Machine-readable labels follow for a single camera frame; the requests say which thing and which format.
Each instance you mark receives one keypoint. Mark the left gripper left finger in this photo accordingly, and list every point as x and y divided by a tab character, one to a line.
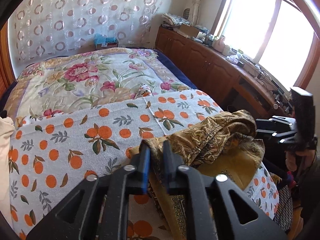
97	208

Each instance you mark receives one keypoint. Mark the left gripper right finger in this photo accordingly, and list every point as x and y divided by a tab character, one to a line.
216	208

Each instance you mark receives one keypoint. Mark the golden patterned scarf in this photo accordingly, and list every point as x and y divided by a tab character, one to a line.
220	144

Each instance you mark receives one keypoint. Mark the person's right hand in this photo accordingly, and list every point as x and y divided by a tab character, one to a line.
308	157

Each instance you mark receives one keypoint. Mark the wooden side cabinet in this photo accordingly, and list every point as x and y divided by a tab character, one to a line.
229	85

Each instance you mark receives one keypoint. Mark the black white patterned garment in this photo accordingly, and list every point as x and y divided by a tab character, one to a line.
284	213

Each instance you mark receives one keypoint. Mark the orange print white towel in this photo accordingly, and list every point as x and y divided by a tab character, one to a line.
49	156

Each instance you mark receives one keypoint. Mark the floral bed blanket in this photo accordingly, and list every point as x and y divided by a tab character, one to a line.
71	83

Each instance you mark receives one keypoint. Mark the cardboard box on cabinet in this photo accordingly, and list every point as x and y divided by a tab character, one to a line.
189	30

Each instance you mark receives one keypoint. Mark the navy blue bed sheet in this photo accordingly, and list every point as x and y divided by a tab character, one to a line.
175	70

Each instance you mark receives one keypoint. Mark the folded patterned cloth stack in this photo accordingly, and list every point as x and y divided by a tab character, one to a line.
174	20

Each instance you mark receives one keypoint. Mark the wooden wardrobe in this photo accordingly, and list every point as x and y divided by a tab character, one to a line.
7	76

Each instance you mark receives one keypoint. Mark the blue tissue box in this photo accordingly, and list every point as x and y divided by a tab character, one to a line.
103	42

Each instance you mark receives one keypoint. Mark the white circle pattern curtain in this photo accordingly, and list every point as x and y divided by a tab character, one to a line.
43	28

